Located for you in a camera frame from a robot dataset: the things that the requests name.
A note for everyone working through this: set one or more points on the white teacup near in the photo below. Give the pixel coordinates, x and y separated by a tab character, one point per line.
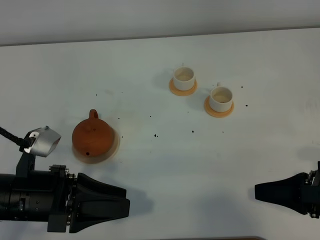
220	99

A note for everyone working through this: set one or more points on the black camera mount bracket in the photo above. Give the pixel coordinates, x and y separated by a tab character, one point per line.
25	165

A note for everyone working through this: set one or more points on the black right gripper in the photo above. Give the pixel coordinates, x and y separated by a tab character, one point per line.
287	192

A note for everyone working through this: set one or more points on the brown clay teapot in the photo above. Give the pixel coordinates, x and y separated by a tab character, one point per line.
93	137

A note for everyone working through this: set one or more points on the orange coaster near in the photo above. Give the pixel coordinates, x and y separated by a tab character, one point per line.
214	113

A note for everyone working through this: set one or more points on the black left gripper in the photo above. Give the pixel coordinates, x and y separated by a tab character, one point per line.
99	202

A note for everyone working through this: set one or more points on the white teacup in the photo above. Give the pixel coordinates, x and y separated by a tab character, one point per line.
183	78
220	99

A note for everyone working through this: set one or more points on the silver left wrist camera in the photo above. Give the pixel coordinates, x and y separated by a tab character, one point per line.
42	141

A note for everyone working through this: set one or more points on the orange coaster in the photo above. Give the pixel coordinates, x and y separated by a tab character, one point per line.
214	113
184	93

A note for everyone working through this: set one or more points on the beige round teapot coaster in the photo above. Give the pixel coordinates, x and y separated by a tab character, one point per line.
92	160

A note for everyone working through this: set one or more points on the white teacup far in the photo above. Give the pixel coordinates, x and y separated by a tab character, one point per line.
183	78

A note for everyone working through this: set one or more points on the orange coaster far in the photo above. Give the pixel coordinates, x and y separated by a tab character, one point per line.
184	93

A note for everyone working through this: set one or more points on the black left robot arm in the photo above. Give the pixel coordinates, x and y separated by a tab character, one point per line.
26	199

